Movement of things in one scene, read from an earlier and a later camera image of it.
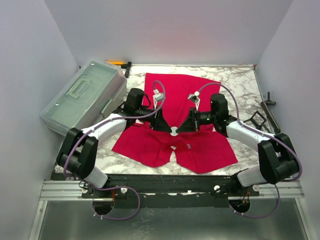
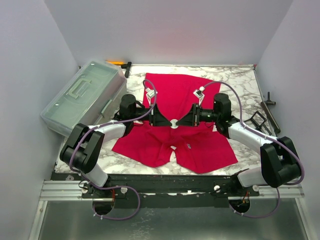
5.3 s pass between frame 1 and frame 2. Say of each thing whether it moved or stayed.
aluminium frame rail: stayed
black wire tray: stayed
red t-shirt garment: stayed
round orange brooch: moved
